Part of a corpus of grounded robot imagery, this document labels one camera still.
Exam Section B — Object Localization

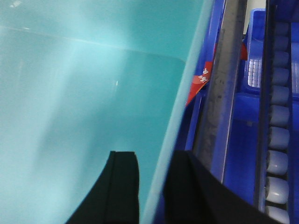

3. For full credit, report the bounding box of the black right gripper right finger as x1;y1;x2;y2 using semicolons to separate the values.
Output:
163;151;277;224

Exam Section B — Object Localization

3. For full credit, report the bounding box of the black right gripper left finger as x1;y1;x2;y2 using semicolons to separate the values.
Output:
67;151;140;224

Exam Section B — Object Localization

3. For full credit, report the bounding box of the light blue plastic bin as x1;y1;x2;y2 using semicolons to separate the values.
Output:
0;0;214;224

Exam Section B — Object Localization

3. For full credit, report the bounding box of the dark blue storage bin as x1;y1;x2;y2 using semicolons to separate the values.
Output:
184;0;299;224

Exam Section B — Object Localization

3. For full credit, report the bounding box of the grey roller conveyor track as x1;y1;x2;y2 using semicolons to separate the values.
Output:
254;0;292;224

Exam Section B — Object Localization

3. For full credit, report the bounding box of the red snack package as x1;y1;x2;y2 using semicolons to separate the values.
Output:
185;43;248;107

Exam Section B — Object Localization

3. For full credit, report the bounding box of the stainless steel shelf rail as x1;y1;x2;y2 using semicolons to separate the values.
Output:
192;0;247;182

